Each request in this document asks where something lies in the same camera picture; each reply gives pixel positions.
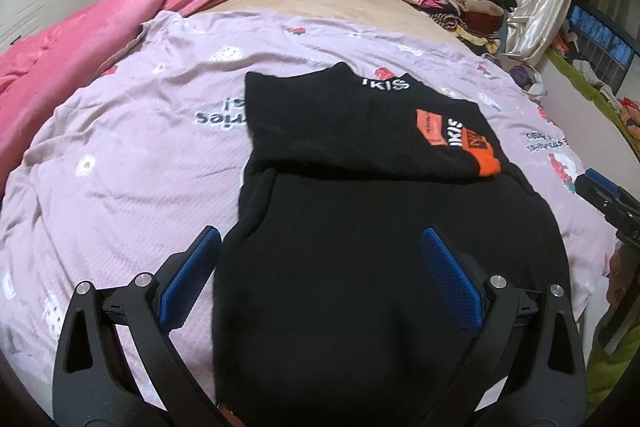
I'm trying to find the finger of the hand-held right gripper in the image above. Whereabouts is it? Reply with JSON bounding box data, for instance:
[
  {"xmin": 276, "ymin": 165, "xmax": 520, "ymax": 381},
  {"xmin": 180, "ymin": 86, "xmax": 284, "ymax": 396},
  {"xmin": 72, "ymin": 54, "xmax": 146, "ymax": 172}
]
[{"xmin": 575, "ymin": 168, "xmax": 632, "ymax": 208}]

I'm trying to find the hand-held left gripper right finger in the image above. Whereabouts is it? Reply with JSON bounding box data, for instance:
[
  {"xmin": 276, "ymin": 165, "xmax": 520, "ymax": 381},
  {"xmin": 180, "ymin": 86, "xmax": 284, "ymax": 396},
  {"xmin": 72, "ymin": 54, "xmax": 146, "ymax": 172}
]
[{"xmin": 420, "ymin": 226, "xmax": 588, "ymax": 427}]

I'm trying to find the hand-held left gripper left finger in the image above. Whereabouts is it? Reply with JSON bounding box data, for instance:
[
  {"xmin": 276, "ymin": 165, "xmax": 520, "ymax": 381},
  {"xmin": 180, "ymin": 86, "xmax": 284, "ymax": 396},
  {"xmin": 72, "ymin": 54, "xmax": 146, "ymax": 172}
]
[{"xmin": 51, "ymin": 225, "xmax": 223, "ymax": 427}]

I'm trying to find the black sweater with orange cuffs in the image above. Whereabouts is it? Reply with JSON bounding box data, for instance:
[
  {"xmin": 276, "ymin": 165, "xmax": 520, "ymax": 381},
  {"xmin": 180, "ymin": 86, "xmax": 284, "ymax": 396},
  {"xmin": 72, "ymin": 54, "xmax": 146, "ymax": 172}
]
[{"xmin": 212, "ymin": 62, "xmax": 573, "ymax": 427}]

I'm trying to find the green cloth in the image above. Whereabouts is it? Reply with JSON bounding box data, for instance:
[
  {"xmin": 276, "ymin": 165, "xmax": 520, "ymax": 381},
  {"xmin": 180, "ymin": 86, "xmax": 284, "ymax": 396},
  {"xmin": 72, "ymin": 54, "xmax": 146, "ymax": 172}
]
[{"xmin": 545, "ymin": 47, "xmax": 640, "ymax": 413}]

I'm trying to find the purple crumpled cloth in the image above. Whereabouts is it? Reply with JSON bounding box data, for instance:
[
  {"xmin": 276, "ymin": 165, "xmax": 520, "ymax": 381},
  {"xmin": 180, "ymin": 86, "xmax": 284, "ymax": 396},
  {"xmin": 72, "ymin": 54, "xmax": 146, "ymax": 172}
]
[{"xmin": 507, "ymin": 62, "xmax": 546, "ymax": 95}]

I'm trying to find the lilac printed blanket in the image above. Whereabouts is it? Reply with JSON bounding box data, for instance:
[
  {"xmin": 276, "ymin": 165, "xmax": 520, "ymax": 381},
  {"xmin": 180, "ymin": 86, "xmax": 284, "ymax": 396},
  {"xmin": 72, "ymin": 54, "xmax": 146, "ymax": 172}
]
[{"xmin": 0, "ymin": 9, "xmax": 621, "ymax": 408}]

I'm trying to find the blue and black crate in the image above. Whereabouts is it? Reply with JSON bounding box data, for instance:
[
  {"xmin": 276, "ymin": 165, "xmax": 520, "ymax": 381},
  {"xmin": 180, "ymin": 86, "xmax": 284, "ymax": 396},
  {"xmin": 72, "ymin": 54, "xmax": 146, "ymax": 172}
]
[{"xmin": 567, "ymin": 4, "xmax": 640, "ymax": 90}]

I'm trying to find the pink fleece blanket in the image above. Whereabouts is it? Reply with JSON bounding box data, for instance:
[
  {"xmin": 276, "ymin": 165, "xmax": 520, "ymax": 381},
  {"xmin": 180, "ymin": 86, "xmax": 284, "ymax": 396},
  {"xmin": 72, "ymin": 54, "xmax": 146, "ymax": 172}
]
[{"xmin": 0, "ymin": 0, "xmax": 263, "ymax": 188}]

